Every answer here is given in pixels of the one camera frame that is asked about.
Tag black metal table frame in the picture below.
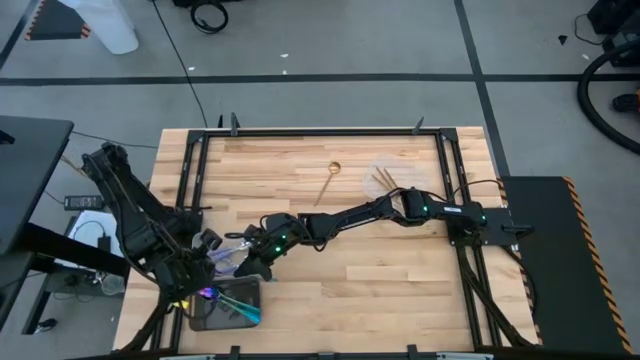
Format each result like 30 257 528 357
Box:
119 112 541 360

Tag black desk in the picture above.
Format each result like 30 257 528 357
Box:
0 115 132 335

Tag black equipment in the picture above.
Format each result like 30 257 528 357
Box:
587 0 640 69

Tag black flexible hose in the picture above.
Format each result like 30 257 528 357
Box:
576 38 640 156

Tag white round column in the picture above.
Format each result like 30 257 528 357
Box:
58 0 140 55

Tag coiled black cable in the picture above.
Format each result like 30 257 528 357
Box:
188 0 230 35

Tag white sheet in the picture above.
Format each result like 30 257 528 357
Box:
54 209 131 270

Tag clear plastic bin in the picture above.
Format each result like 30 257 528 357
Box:
368 155 436 201
193 229 265 279

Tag clear plastic cup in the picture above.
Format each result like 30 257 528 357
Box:
101 273 125 297

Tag iridescent rainbow spoon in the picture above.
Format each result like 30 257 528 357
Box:
204 287 261 316
198 285 263 325

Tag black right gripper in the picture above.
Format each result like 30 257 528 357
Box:
225 213 307 282

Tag black hazard-striped platform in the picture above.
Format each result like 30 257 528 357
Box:
499 174 635 355

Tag black hazard-striped floor mat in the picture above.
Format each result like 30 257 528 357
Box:
23 0 93 41

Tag dark grey plastic tray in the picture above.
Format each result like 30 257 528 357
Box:
188 277 264 332

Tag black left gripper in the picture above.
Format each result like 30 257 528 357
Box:
159 249 217 301

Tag black floor cable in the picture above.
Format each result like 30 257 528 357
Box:
151 0 210 127

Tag black orange device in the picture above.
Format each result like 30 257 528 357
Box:
612 92 640 114

